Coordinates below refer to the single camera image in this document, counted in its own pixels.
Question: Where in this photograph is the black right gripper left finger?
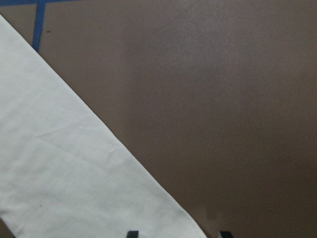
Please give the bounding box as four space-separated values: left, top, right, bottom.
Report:
126 231 139 238

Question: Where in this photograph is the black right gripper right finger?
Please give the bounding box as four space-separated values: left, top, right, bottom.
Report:
219 231 231 238

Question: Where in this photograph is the cream long-sleeve cat shirt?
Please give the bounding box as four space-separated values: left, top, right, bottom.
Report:
0 18 205 238

